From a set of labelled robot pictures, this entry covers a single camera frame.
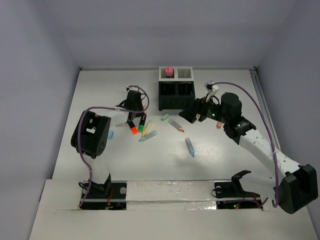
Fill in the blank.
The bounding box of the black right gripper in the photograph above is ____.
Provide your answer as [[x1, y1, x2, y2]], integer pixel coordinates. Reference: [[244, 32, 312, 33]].
[[178, 93, 229, 124]]

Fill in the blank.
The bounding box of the black marker orange cap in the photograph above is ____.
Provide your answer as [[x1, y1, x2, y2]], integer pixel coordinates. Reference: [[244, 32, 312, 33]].
[[127, 121, 139, 135]]

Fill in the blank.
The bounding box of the pink bottle of pens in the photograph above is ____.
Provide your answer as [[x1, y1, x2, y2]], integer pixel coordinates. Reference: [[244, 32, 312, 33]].
[[164, 66, 174, 78]]

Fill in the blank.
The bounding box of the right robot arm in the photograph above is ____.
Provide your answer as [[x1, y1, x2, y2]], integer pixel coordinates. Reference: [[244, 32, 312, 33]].
[[179, 92, 319, 214]]

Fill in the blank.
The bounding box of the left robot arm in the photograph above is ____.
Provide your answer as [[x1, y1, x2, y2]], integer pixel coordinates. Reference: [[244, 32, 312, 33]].
[[71, 88, 147, 198]]

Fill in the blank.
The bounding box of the clear orange-tip marker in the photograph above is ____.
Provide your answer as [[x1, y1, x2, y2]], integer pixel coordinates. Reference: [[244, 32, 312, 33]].
[[168, 118, 185, 133]]

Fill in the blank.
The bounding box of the clear yellow highlighter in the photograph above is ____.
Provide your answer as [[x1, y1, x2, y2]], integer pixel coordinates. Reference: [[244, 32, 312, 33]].
[[141, 120, 153, 137]]

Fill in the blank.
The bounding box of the black slotted organizer box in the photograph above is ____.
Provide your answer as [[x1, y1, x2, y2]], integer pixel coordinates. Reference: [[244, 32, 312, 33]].
[[158, 81, 196, 111]]

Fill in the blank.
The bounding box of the clear blue-tip marker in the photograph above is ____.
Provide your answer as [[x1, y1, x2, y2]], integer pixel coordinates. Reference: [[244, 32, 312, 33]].
[[185, 137, 195, 157]]

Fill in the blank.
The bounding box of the clear green highlighter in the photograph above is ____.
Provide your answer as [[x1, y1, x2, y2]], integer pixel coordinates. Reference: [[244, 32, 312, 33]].
[[139, 130, 158, 142]]

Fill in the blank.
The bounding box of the white slotted organizer box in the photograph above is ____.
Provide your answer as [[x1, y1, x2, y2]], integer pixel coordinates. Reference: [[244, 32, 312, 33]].
[[158, 66, 194, 82]]

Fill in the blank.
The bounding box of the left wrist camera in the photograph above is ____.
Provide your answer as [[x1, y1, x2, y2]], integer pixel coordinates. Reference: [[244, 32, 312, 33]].
[[126, 85, 140, 92]]

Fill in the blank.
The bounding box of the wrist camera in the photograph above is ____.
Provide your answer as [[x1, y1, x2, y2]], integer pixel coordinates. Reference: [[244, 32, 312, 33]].
[[126, 85, 140, 92], [204, 81, 219, 102]]

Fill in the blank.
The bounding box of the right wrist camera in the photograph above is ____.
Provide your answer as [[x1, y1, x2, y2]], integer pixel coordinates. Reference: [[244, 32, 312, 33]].
[[204, 81, 219, 102]]

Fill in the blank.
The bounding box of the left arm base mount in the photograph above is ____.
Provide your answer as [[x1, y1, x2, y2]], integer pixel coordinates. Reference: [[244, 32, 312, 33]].
[[78, 174, 127, 211]]

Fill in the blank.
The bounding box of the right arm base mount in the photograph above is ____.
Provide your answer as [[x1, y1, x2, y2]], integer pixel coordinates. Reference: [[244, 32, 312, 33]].
[[211, 170, 263, 210]]

